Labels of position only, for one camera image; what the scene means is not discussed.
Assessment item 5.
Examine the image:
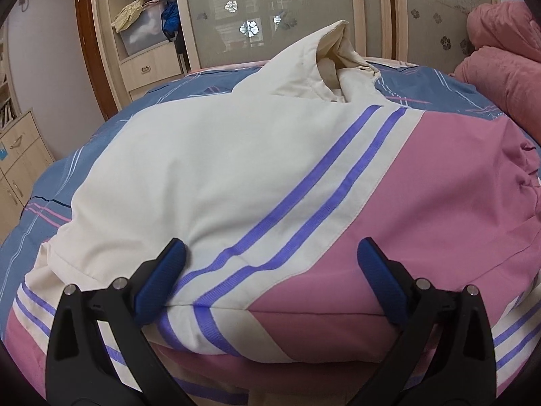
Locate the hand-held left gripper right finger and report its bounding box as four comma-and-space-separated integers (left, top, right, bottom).
357, 238, 496, 406

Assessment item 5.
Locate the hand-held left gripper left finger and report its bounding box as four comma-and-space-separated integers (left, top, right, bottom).
46, 238, 199, 406

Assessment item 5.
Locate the cream and pink striped jacket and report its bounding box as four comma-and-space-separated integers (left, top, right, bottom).
6, 20, 541, 406

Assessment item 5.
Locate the light wooden cabinet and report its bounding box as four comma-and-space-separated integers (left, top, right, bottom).
0, 108, 56, 230

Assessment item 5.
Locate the blue patterned bed cover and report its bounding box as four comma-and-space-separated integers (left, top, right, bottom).
0, 57, 541, 305

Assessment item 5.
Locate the beige wardrobe drawer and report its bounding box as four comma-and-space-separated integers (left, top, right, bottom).
122, 51, 185, 90

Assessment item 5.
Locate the row of books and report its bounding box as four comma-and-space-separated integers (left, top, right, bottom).
0, 74, 17, 131

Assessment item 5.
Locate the pink fuzzy pillow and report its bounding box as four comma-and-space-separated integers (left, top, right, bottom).
453, 46, 541, 124
466, 1, 541, 63

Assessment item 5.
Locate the translucent storage box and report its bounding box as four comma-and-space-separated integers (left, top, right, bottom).
119, 7, 168, 57

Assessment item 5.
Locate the blue cloth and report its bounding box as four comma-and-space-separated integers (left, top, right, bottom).
161, 1, 181, 42

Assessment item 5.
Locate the yellow cloth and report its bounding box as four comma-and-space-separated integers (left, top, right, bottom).
111, 0, 147, 33

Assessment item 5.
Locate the beige wardrobe with glass doors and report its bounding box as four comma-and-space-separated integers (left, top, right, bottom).
90, 0, 508, 116

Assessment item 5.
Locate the brown door frame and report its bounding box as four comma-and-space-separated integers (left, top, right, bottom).
74, 0, 114, 122

